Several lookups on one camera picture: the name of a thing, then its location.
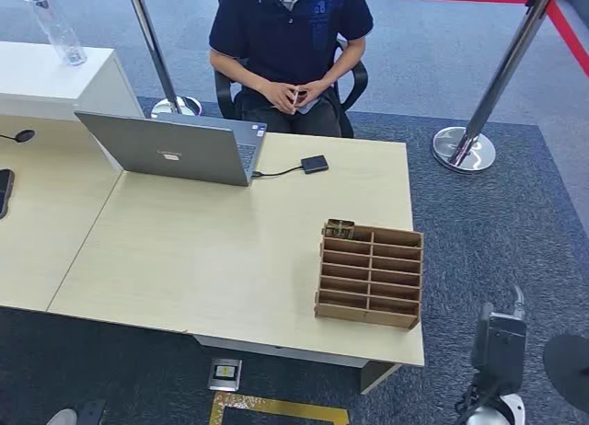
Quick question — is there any chrome stanchion post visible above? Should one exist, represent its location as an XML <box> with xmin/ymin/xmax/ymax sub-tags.
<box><xmin>125</xmin><ymin>0</ymin><xmax>204</xmax><ymax>120</ymax></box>
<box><xmin>431</xmin><ymin>0</ymin><xmax>563</xmax><ymax>176</ymax></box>

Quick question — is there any person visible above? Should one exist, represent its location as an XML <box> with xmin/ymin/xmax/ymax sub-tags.
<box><xmin>208</xmin><ymin>0</ymin><xmax>375</xmax><ymax>138</ymax></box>

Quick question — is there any white cabinet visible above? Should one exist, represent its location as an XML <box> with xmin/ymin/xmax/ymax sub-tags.
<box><xmin>0</xmin><ymin>40</ymin><xmax>145</xmax><ymax>122</ymax></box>

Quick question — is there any white desk frame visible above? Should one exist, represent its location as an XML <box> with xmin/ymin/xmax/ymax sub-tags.
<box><xmin>193</xmin><ymin>333</ymin><xmax>402</xmax><ymax>396</ymax></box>

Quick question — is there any clear plastic water bottle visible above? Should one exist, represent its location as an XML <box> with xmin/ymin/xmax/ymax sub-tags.
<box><xmin>20</xmin><ymin>0</ymin><xmax>88</xmax><ymax>68</ymax></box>

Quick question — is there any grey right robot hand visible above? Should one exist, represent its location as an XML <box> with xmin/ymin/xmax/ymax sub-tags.
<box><xmin>469</xmin><ymin>284</ymin><xmax>529</xmax><ymax>399</ymax></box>

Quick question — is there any white shoe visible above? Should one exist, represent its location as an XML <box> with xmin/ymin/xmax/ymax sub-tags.
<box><xmin>46</xmin><ymin>408</ymin><xmax>78</xmax><ymax>425</ymax></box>

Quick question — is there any black flat device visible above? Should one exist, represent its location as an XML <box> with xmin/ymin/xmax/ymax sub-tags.
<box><xmin>0</xmin><ymin>168</ymin><xmax>15</xmax><ymax>221</ymax></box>

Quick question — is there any black drive cable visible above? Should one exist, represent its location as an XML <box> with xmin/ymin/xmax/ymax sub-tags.
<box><xmin>251</xmin><ymin>164</ymin><xmax>305</xmax><ymax>180</ymax></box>

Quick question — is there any person's right hand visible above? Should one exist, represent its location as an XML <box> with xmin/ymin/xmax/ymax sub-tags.
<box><xmin>260</xmin><ymin>79</ymin><xmax>298</xmax><ymax>115</ymax></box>

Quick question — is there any black external drive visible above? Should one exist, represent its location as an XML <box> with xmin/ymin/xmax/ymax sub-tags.
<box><xmin>301</xmin><ymin>155</ymin><xmax>330</xmax><ymax>176</ymax></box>

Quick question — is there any person's left hand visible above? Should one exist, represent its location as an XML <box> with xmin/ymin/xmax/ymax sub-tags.
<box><xmin>294</xmin><ymin>78</ymin><xmax>331</xmax><ymax>110</ymax></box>

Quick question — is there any metal floor outlet box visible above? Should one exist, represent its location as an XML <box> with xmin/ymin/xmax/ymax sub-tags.
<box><xmin>207</xmin><ymin>358</ymin><xmax>243</xmax><ymax>393</ymax></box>

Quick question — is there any wooden card organizer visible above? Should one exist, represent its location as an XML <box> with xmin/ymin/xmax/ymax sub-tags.
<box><xmin>314</xmin><ymin>219</ymin><xmax>424</xmax><ymax>331</ymax></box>

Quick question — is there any grey laptop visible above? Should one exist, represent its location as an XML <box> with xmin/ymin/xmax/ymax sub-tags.
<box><xmin>74</xmin><ymin>109</ymin><xmax>268</xmax><ymax>189</ymax></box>

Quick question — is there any black round desk microphone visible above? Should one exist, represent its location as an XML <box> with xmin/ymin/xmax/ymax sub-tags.
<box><xmin>0</xmin><ymin>129</ymin><xmax>36</xmax><ymax>145</ymax></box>

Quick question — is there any black office chair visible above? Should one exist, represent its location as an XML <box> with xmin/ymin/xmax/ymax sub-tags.
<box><xmin>213</xmin><ymin>0</ymin><xmax>369</xmax><ymax>139</ymax></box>

